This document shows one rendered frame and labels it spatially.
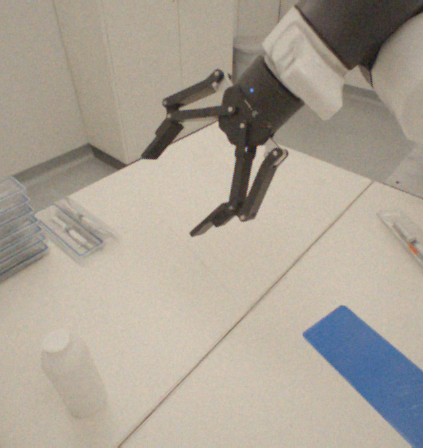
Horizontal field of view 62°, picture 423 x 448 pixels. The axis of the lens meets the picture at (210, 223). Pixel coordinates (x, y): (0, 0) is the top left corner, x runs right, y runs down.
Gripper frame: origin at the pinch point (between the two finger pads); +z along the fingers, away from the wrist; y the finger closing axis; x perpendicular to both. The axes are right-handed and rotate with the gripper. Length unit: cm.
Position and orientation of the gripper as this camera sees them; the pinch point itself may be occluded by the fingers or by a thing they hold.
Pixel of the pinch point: (176, 189)
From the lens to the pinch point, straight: 50.2
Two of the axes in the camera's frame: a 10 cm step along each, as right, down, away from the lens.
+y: -5.3, -8.2, 2.3
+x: -5.6, 1.3, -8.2
